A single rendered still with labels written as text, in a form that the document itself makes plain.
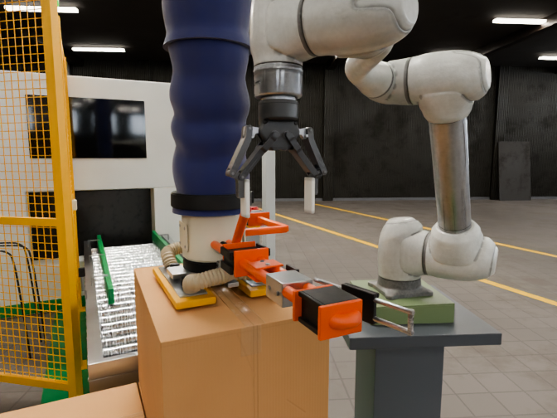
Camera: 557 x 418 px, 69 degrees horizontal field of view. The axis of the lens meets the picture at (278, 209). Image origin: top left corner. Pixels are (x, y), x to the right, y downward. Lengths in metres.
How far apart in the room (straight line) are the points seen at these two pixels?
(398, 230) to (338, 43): 0.92
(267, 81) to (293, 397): 0.72
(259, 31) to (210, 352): 0.64
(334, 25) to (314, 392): 0.82
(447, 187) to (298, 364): 0.68
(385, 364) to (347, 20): 1.20
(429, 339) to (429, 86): 0.78
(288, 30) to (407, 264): 0.99
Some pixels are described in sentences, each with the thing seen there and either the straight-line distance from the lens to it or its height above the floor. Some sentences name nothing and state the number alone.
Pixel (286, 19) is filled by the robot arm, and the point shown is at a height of 1.54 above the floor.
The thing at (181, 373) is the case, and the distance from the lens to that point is 0.93.
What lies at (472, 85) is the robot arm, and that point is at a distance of 1.17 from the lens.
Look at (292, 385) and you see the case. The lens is 1.05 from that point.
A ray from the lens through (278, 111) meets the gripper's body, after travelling 0.74.
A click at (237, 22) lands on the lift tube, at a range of 1.12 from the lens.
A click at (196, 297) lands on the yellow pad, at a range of 1.04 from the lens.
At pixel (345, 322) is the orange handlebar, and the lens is 0.60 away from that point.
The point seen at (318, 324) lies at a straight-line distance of 0.60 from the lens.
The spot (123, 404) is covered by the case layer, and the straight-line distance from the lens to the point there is 1.49.
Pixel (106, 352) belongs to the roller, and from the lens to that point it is 1.85.
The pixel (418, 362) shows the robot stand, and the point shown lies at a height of 0.59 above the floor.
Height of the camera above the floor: 1.32
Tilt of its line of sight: 7 degrees down
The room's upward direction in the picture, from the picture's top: straight up
